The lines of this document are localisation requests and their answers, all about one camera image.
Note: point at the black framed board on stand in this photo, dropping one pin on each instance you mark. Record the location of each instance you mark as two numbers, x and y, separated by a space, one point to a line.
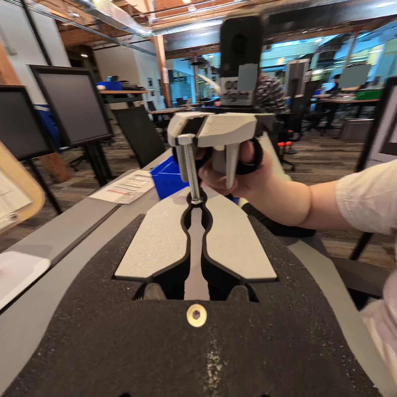
18 124
71 102

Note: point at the silver hex bolt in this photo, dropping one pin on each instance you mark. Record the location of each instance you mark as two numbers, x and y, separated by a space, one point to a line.
189 167

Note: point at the wooden office desk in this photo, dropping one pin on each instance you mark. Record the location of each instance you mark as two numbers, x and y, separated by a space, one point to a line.
124 92

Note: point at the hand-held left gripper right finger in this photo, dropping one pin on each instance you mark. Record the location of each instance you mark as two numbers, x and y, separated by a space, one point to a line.
235 245

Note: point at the silver hex nut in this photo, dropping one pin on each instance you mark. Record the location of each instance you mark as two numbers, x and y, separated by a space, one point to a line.
196 201

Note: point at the black framed easel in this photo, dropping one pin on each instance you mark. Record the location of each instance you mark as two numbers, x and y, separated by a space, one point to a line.
377 124

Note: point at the instruction sheet on clipboard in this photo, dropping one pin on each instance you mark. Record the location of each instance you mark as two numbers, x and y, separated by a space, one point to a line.
21 173

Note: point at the white sheet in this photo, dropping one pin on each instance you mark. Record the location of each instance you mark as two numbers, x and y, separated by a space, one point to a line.
18 276

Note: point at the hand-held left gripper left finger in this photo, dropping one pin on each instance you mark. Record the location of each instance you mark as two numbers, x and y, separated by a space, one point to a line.
155 242

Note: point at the white shirt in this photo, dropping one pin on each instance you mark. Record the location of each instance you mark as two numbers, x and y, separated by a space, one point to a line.
387 325

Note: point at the black panel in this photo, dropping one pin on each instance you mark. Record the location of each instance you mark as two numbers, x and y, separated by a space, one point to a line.
139 133

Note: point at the person's right forearm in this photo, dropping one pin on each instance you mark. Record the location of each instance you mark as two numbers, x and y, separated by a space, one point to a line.
328 204

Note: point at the wooden post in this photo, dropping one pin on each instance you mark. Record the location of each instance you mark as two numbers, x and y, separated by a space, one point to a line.
162 71

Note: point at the black office chair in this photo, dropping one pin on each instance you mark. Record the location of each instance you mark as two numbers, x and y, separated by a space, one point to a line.
297 108

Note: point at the silver ceiling duct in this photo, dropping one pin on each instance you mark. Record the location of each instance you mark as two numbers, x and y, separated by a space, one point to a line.
124 18

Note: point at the blue plastic bin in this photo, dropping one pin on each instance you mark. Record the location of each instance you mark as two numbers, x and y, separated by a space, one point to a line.
166 183

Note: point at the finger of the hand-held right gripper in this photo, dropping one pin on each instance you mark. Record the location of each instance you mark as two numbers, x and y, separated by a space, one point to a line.
175 130
229 130

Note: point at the person's right hand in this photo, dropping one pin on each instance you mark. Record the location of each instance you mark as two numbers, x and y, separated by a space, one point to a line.
273 195

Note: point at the printed paper sheet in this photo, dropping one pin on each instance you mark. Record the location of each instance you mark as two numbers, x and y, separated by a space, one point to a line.
124 187

